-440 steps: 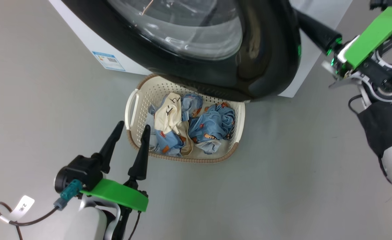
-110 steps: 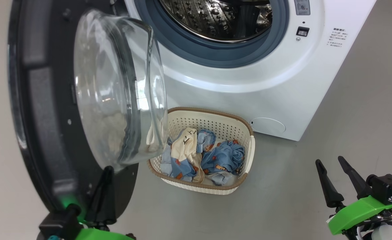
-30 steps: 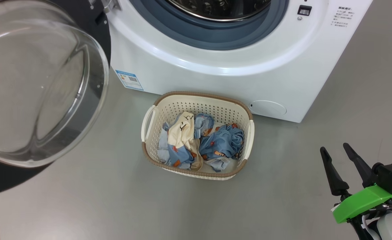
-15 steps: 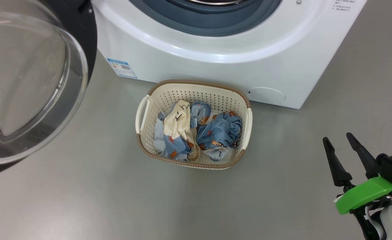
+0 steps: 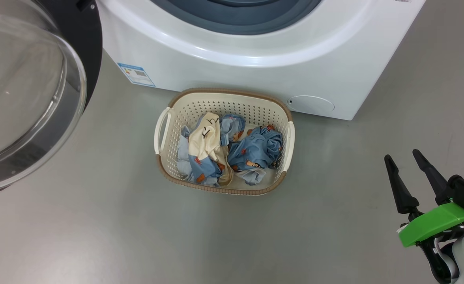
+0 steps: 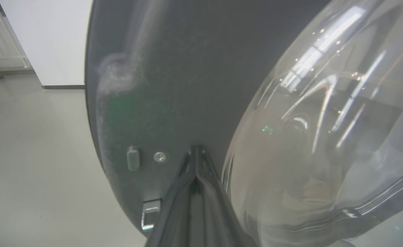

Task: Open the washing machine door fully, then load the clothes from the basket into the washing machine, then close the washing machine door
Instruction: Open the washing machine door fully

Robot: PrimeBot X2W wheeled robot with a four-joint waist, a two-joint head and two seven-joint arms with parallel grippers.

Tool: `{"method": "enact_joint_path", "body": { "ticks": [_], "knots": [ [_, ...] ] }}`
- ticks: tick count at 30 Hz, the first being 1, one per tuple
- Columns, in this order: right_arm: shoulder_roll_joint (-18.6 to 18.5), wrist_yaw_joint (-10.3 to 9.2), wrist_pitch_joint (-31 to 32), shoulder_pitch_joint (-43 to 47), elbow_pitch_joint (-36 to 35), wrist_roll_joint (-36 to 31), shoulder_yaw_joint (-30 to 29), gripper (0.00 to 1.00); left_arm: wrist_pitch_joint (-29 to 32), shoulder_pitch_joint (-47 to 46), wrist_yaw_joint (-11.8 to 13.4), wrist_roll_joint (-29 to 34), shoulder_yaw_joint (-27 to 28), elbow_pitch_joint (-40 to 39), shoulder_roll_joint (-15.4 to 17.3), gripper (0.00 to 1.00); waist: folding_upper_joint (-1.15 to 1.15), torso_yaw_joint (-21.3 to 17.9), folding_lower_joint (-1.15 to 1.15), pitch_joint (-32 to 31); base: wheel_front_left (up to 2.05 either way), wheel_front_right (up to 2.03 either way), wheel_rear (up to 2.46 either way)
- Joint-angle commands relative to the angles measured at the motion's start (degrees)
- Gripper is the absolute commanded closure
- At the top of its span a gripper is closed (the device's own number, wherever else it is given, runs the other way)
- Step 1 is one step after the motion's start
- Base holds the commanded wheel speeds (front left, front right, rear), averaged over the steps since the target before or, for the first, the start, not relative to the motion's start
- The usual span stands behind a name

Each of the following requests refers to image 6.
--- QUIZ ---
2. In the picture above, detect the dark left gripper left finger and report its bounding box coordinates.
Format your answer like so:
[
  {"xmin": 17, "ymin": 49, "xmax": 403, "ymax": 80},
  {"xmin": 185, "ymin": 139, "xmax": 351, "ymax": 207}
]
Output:
[{"xmin": 145, "ymin": 146, "xmax": 198, "ymax": 247}]

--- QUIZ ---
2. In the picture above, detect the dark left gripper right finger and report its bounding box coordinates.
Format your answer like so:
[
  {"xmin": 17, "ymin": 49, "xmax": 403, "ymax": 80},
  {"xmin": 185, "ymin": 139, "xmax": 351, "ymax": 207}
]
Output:
[{"xmin": 196, "ymin": 146, "xmax": 257, "ymax": 247}]

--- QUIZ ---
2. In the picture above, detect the black round glass washer door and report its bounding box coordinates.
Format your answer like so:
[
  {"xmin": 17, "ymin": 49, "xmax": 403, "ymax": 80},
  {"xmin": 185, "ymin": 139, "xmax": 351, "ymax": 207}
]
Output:
[{"xmin": 85, "ymin": 0, "xmax": 403, "ymax": 247}]

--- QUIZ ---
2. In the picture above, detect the white metal railing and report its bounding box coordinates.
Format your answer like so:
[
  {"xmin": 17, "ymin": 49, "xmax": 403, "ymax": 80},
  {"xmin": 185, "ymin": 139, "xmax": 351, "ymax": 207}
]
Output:
[{"xmin": 0, "ymin": 0, "xmax": 34, "ymax": 75}]

